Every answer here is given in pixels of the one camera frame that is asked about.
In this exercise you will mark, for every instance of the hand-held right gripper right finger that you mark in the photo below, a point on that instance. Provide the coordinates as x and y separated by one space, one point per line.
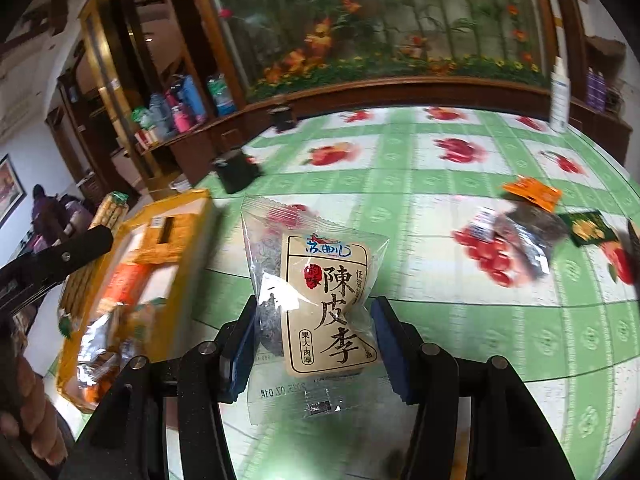
395 355

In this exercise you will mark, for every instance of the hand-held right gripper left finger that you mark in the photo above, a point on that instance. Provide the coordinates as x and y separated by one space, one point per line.
242 355

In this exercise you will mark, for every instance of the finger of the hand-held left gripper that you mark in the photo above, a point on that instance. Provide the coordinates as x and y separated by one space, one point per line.
60 257

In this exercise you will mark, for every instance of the orange cracker packet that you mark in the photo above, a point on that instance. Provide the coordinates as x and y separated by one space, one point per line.
125 282

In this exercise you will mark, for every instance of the clear plum snack packet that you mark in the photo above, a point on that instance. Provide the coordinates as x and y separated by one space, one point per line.
325 310

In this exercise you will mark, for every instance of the yellow snack packet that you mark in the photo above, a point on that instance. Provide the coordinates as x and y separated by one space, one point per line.
160 247

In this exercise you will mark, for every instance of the person's left hand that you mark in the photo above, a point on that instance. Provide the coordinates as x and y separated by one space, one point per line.
40 420

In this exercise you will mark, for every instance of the green floral tablecloth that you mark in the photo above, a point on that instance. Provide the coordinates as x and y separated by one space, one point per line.
450 360

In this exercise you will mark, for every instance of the stick biscuit packet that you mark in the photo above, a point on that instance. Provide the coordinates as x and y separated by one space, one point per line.
107 215

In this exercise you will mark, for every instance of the green-trimmed snack packet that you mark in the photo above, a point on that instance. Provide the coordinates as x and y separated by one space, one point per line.
145 325

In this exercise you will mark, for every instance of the silver and orange packet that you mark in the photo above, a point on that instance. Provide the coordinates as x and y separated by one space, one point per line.
100 360

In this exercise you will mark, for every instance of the red and white boxes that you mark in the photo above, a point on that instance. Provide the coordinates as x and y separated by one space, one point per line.
146 139

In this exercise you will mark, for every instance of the red and blue packet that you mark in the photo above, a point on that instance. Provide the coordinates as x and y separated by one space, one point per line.
487 225

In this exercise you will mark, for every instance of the green bag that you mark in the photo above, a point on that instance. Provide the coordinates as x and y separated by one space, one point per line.
142 117

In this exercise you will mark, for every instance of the grey-blue thermos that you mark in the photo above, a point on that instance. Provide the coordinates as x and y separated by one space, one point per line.
160 115

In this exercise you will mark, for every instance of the small black device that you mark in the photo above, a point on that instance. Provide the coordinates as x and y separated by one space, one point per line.
282 116
235 170

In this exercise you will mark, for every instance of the pink bottle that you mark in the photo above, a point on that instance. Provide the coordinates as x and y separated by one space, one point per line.
180 115

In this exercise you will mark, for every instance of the dark silver packet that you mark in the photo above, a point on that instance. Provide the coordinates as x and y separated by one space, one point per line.
535 230

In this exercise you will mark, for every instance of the blue thermos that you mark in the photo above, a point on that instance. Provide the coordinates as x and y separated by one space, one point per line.
192 97

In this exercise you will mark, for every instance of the small orange packet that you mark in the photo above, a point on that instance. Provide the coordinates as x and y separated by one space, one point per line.
532 192

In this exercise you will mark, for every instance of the dark green packet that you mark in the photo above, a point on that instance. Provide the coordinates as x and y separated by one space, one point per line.
587 227

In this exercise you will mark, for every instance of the white bottle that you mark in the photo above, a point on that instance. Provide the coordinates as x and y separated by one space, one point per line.
559 100

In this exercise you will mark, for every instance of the purple bottle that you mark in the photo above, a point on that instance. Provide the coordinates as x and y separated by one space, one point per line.
595 90

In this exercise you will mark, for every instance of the glass flower display case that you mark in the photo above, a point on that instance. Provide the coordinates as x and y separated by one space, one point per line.
375 20

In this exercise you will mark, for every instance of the framed wall picture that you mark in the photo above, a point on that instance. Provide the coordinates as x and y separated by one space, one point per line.
10 190

